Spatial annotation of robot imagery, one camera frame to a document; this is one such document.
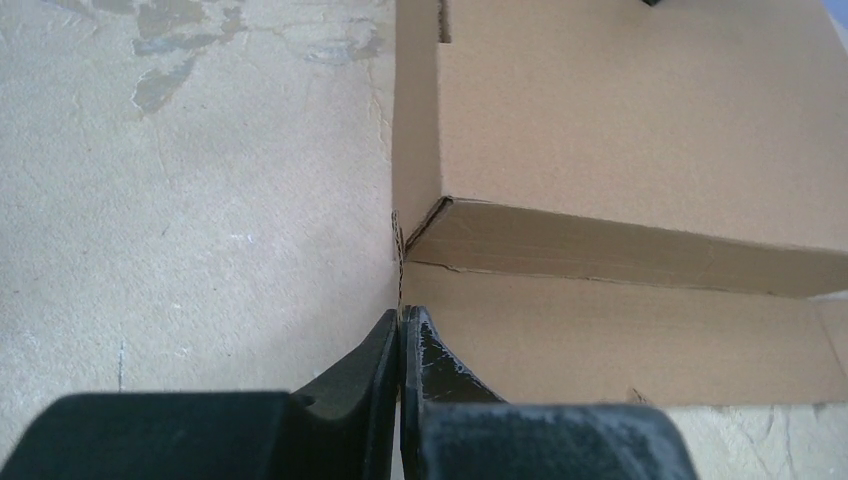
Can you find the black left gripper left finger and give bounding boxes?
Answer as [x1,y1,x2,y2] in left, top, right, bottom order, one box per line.
[1,310,399,479]

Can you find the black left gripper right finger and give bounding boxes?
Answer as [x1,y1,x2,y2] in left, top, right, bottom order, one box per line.
[399,306,698,479]

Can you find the brown cardboard box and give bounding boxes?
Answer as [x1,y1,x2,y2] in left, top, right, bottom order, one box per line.
[392,1,847,406]

